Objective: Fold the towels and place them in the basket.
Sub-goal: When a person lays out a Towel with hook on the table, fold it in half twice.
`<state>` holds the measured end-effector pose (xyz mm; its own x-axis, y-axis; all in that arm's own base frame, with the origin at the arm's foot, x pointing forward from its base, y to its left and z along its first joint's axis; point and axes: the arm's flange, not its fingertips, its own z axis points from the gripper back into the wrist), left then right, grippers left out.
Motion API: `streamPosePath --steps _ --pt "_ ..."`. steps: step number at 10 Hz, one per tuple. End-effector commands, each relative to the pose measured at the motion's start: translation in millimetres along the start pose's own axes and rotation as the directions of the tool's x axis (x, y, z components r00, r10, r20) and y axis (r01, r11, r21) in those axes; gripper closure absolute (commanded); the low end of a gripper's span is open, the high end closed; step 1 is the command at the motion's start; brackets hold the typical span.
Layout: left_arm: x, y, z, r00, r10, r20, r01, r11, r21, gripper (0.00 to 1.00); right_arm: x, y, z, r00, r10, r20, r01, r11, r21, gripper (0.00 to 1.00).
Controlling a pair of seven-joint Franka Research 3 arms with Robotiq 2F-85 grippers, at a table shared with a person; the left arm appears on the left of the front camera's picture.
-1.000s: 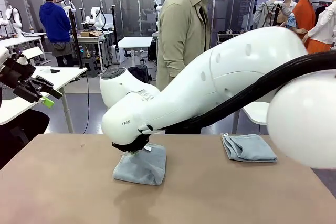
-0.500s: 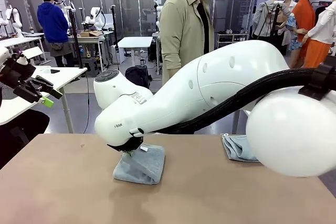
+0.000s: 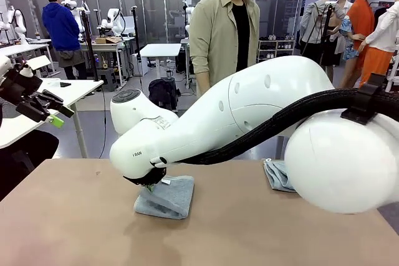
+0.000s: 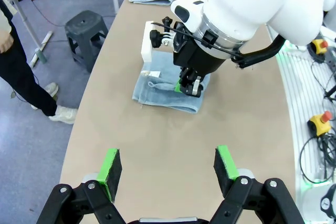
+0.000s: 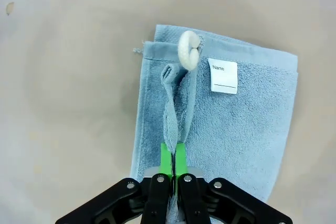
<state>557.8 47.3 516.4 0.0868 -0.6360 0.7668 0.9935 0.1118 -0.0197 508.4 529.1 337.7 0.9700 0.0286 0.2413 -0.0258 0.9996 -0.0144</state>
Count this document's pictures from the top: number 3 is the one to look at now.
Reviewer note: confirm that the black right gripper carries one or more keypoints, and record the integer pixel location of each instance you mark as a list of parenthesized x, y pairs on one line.
[(149, 179)]

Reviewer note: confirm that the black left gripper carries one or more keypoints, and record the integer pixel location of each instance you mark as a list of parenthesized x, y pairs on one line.
[(18, 87)]

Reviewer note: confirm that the light blue terry towel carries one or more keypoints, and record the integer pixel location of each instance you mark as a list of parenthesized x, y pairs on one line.
[(277, 175), (177, 194)]

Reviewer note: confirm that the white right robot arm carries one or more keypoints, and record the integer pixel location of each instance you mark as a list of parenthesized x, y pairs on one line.
[(249, 97)]

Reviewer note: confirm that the white lab robot arm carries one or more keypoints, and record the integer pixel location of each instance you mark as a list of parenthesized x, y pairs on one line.
[(19, 26), (117, 23), (73, 7), (188, 29)]

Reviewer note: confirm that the clear plastic container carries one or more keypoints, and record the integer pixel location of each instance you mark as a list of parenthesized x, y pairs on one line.
[(51, 82)]

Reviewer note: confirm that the black phone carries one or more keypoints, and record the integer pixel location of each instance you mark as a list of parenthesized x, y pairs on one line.
[(65, 84)]

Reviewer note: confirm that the large white table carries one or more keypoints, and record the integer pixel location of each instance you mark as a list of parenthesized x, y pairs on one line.
[(78, 91)]

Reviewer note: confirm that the white lab workbench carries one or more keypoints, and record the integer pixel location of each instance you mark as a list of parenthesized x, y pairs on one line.
[(184, 41), (109, 46), (15, 49)]

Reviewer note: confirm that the grey plastic stool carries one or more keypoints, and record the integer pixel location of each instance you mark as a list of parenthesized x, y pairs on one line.
[(107, 77)]

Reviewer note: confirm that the person in blue hoodie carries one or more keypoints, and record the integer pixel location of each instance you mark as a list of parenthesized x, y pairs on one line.
[(59, 26)]

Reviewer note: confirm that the cardboard box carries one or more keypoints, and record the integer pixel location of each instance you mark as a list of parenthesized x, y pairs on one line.
[(103, 41)]

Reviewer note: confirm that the white height-adjustable desk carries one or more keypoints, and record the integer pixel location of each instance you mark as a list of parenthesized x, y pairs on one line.
[(160, 49)]

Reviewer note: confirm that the person in beige shirt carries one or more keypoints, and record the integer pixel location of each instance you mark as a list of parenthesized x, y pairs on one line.
[(215, 29)]

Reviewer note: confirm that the white shoe rack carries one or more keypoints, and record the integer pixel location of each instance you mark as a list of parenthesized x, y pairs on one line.
[(277, 45)]

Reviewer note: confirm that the mannequin in grey shirt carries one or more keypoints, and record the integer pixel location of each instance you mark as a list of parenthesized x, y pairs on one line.
[(313, 20)]

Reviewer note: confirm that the black tripod with white head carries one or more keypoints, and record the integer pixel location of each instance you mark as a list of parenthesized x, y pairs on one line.
[(327, 29)]

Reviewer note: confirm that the mannequin in blue floral dress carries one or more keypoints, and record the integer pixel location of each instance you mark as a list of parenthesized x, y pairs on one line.
[(349, 38)]

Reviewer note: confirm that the mannequin in white shirt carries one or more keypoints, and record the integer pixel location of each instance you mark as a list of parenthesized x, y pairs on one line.
[(386, 29)]

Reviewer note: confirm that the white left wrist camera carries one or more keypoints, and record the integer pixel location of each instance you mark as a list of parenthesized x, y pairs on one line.
[(40, 62)]

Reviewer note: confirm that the black camera stand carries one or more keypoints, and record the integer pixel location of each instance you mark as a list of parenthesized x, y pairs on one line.
[(136, 35), (90, 48)]

